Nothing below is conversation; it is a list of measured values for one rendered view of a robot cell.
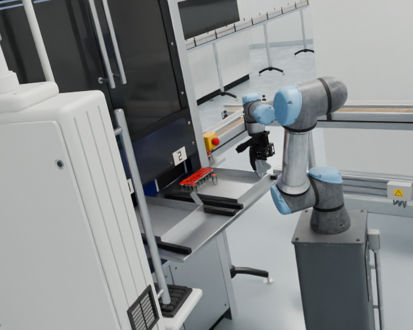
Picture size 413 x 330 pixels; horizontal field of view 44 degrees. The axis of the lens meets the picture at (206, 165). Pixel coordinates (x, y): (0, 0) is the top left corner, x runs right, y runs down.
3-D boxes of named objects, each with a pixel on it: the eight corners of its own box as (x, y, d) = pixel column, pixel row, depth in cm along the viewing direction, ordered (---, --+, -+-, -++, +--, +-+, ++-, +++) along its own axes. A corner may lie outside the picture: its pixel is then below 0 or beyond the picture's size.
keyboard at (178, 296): (72, 302, 173) (70, 296, 172) (96, 279, 184) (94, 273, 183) (174, 318, 155) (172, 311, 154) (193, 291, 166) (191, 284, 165)
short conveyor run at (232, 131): (196, 173, 253) (190, 143, 248) (173, 170, 262) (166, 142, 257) (264, 127, 302) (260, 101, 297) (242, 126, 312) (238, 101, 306)
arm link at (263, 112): (284, 101, 188) (273, 95, 198) (255, 108, 186) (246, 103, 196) (286, 121, 191) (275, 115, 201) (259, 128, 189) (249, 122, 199)
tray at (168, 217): (99, 230, 203) (97, 223, 202) (142, 201, 222) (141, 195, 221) (162, 245, 183) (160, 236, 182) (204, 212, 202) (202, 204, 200)
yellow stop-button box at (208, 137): (198, 150, 249) (195, 136, 246) (206, 145, 254) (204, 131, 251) (210, 150, 244) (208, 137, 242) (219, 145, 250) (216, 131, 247)
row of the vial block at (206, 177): (187, 194, 221) (185, 184, 219) (212, 177, 234) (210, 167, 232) (191, 194, 220) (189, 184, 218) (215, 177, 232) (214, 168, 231)
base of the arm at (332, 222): (352, 215, 196) (350, 192, 193) (349, 235, 183) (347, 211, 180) (313, 215, 202) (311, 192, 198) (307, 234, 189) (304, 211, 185)
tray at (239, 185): (174, 196, 221) (172, 189, 220) (208, 173, 240) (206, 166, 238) (238, 207, 201) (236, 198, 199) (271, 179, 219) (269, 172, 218)
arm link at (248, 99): (245, 98, 196) (238, 95, 203) (249, 125, 199) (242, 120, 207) (263, 93, 197) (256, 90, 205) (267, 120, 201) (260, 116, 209)
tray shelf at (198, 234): (92, 241, 201) (90, 237, 200) (196, 171, 251) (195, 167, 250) (185, 264, 172) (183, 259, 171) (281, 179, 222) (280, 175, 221)
